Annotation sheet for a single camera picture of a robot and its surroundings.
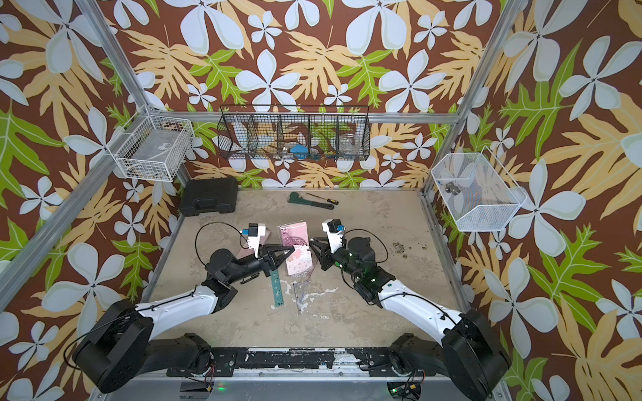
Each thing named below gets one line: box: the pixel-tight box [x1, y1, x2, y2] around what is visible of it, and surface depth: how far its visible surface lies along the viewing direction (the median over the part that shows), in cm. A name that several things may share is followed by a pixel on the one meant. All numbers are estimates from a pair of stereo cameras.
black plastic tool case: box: [179, 177, 239, 217], surface depth 111 cm
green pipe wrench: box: [287, 191, 335, 210], surface depth 117 cm
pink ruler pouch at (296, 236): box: [278, 221, 314, 276], surface depth 73 cm
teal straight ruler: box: [270, 269, 285, 307], surface depth 90 cm
